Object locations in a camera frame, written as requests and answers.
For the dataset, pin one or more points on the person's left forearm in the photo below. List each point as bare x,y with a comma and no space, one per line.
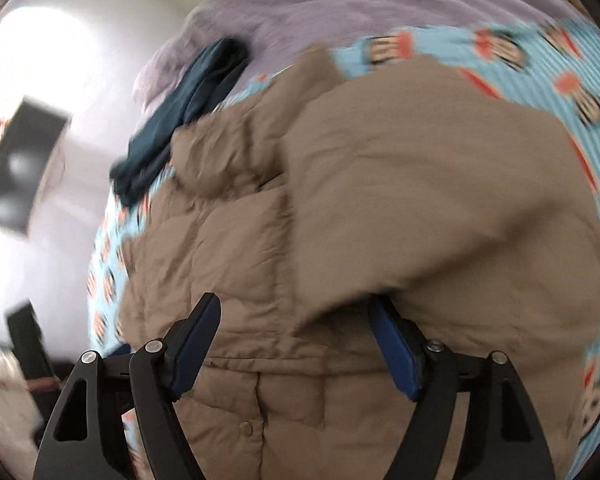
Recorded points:
5,390

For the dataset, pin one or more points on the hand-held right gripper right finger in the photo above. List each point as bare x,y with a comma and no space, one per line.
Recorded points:
392,345

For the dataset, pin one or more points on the dark teal garment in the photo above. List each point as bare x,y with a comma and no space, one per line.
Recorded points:
180,110

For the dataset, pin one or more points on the purple fleece blanket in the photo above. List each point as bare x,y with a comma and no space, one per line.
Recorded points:
355,0

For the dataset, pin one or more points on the tan puffer jacket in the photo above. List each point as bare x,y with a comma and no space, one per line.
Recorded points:
380,185

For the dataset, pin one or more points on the blue striped monkey print blanket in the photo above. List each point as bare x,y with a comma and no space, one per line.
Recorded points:
530,55

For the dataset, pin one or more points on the black wall screen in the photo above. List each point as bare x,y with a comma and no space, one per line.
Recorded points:
20,160

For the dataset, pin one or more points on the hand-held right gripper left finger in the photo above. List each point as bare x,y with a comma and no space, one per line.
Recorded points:
200,340

